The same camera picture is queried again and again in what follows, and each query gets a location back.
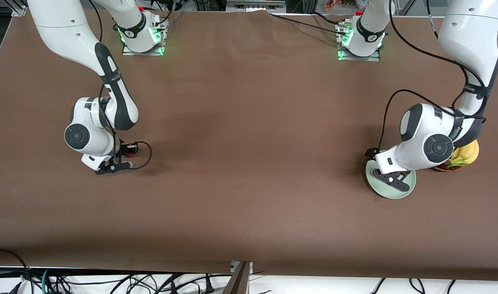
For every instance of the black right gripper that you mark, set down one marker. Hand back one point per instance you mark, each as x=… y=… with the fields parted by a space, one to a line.
x=124 y=149

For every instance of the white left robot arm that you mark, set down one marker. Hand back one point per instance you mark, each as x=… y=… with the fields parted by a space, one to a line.
x=469 y=36

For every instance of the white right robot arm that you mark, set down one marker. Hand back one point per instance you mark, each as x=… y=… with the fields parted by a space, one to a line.
x=65 y=32

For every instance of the pale green round plate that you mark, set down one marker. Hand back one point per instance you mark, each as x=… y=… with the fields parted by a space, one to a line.
x=385 y=192

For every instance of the brown wicker basket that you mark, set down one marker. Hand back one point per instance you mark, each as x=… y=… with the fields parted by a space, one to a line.
x=443 y=168

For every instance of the yellow banana bunch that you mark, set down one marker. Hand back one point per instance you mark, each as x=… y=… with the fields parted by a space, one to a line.
x=467 y=155

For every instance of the brown table cover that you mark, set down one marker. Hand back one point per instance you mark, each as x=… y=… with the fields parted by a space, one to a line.
x=232 y=204

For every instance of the red orange background items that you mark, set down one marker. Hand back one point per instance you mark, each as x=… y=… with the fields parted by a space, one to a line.
x=334 y=5

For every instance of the brown wooden post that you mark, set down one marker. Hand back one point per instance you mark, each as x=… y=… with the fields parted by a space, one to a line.
x=238 y=283

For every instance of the aluminium corner bracket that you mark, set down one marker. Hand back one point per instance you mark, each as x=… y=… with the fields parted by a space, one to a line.
x=19 y=11

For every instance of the grey metal frame piece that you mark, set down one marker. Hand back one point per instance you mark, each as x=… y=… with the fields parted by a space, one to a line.
x=255 y=5

